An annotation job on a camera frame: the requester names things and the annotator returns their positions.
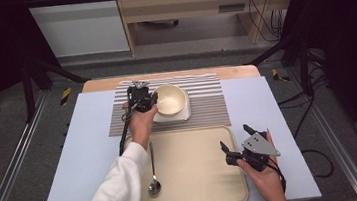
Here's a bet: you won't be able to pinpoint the white cabinet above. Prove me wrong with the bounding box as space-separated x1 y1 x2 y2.
21 0 131 62

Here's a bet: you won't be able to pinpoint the striped woven placemat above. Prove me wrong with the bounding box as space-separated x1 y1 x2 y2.
103 69 233 140

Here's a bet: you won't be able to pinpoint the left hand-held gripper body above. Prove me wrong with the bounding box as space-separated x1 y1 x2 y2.
125 78 154 115

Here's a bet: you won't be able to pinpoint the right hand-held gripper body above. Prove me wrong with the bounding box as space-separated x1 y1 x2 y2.
236 129 283 175

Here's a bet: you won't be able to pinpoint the yellow black tape strip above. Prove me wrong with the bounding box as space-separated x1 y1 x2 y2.
270 66 292 84
58 87 74 107

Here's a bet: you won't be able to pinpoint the light wooden desk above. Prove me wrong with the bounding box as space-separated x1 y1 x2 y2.
114 0 309 58

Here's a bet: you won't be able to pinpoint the metal spoon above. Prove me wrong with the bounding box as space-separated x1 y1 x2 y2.
143 140 163 196

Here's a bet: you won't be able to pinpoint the grey desk label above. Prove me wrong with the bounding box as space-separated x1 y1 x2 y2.
217 2 247 15

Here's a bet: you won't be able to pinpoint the black metal stand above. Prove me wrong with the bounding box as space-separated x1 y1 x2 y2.
242 30 317 103
18 51 93 125

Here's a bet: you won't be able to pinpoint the right hand-held gripper cable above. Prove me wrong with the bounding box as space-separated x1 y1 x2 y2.
267 157 289 196

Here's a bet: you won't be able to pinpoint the person's left hand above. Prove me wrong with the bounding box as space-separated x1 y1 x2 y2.
124 98 162 143

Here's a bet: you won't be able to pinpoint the hand-held gripper cable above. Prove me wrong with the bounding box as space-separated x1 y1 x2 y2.
267 157 289 196
114 103 140 157

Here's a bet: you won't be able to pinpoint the beige rectangular tray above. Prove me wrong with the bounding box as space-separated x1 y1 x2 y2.
121 122 250 201

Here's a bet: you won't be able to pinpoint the left hand-held gripper cable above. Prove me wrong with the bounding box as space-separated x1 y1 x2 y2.
114 103 140 157

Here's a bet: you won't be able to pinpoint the hanging black cables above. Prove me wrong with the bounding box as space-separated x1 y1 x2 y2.
247 0 287 44

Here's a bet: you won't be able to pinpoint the thick black floor cable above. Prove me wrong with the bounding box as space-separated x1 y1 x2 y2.
273 64 337 183

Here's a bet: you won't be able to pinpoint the cream ceramic bowl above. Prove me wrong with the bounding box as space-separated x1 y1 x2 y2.
151 83 190 119

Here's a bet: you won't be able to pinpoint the white square plate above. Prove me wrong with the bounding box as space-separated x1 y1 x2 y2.
150 88 193 124

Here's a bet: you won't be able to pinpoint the person's right hand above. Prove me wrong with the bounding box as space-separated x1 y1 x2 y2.
233 128 289 201

